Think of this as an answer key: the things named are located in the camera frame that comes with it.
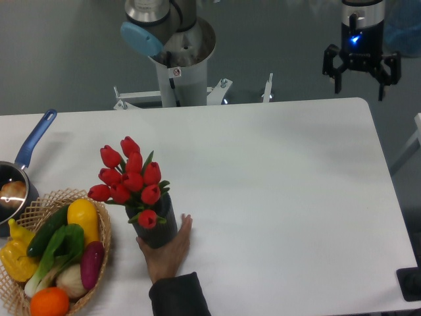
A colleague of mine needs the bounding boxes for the green bok choy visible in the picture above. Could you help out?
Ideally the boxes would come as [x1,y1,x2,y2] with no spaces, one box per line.
[24,224,84,298]

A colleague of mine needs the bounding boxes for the yellow bell pepper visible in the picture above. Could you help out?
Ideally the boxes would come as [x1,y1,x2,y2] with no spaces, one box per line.
[1,219,39,282]

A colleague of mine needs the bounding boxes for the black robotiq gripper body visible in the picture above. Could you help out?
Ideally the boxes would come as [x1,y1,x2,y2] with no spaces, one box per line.
[339,22,384,71]

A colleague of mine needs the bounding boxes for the beige garlic bulb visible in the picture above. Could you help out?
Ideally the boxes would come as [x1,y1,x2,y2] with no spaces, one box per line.
[56,263,87,300]

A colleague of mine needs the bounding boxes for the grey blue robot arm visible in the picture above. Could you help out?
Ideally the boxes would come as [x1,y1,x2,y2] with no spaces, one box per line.
[120,1,401,105]

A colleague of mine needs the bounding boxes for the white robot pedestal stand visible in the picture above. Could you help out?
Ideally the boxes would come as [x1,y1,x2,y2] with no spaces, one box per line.
[113,18,274,111]

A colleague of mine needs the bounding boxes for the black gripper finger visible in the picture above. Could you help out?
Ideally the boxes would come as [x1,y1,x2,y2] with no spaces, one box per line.
[322,44,348,94]
[369,51,401,101]

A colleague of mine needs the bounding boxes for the brown bread roll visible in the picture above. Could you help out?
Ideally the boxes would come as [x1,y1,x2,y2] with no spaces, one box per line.
[1,181,26,210]

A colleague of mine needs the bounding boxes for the blue plastic bag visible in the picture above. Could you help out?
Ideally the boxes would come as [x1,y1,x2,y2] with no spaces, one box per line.
[384,0,420,58]

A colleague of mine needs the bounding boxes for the dark grey sleeve forearm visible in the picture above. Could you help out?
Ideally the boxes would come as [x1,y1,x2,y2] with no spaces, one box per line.
[149,272,211,316]

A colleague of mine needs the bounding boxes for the dark grey ribbed vase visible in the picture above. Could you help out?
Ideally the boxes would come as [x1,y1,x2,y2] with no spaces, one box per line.
[132,194,178,249]

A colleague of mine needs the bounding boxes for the green cucumber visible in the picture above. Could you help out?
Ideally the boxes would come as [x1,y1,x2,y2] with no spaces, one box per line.
[26,204,70,257]

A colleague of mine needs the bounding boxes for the red tulip bouquet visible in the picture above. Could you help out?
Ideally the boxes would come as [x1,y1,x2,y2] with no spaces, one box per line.
[87,136,170,229]

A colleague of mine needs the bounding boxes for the blue handled saucepan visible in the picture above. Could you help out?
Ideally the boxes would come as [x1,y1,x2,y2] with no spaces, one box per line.
[1,109,57,238]

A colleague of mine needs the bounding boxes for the white table leg frame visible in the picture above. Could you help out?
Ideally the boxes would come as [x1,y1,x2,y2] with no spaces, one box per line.
[389,113,420,176]

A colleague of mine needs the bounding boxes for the purple sweet potato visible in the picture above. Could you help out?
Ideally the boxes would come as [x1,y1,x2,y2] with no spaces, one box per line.
[80,241,105,290]

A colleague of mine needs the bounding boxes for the orange fruit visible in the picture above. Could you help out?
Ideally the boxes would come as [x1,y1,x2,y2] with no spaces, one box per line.
[30,287,70,316]

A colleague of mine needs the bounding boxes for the black device at table edge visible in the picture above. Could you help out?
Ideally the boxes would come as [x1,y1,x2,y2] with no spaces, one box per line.
[396,267,420,302]

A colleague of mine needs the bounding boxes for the yellow squash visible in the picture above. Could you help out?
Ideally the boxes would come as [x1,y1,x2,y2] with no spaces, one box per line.
[67,199,100,248]

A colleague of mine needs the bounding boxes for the person's bare hand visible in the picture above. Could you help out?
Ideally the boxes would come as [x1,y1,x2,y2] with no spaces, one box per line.
[136,214,193,284]

